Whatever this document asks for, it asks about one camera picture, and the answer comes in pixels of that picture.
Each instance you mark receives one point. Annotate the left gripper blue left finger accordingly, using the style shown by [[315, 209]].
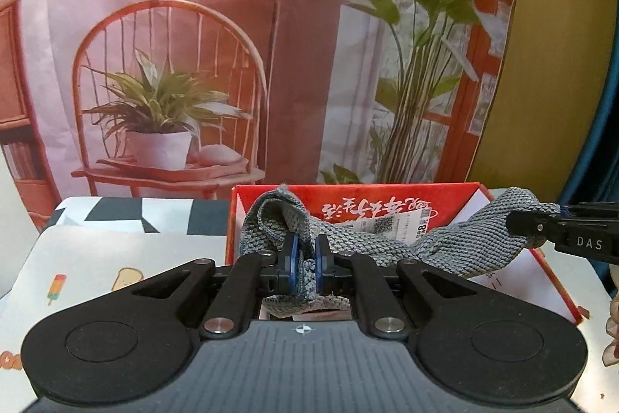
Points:
[[288, 265]]

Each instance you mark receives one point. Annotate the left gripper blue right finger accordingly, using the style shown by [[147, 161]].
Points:
[[325, 268]]

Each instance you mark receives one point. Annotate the red strawberry cardboard box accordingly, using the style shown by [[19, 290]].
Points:
[[406, 213]]

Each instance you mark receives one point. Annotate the grey knitted cloth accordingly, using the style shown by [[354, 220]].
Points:
[[468, 249]]

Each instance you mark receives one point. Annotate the living room backdrop poster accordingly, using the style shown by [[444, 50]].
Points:
[[334, 90]]

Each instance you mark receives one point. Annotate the person's hand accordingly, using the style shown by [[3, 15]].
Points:
[[610, 356]]

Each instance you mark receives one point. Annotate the geometric patterned cloth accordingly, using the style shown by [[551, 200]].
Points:
[[144, 215]]

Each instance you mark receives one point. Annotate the white cartoon bear table mat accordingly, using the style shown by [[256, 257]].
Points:
[[69, 265]]

